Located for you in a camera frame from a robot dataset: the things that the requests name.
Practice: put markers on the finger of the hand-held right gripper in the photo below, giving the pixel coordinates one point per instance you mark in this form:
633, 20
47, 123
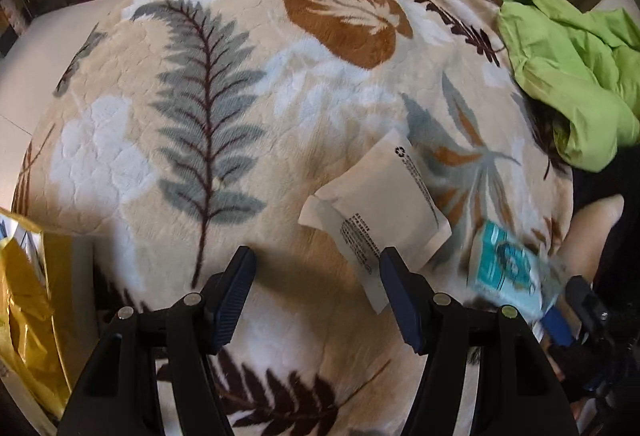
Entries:
556, 327
580, 293

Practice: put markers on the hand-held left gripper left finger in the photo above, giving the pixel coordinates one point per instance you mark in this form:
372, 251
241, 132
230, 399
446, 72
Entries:
235, 296

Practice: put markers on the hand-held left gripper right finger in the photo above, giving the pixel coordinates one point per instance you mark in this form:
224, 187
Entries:
400, 301

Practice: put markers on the teal wipes packet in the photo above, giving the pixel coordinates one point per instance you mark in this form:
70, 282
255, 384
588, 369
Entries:
505, 266

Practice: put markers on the beige tissue pack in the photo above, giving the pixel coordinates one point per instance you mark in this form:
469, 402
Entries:
380, 206

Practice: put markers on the person's right forearm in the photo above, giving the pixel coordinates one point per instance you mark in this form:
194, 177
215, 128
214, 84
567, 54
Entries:
595, 231

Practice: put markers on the yellow plastic bag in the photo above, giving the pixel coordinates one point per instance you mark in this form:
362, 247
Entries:
25, 316

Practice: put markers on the leaf print fleece blanket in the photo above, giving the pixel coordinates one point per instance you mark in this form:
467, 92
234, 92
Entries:
200, 81

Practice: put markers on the lime green cloth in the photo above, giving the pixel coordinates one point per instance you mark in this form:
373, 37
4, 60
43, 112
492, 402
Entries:
565, 61

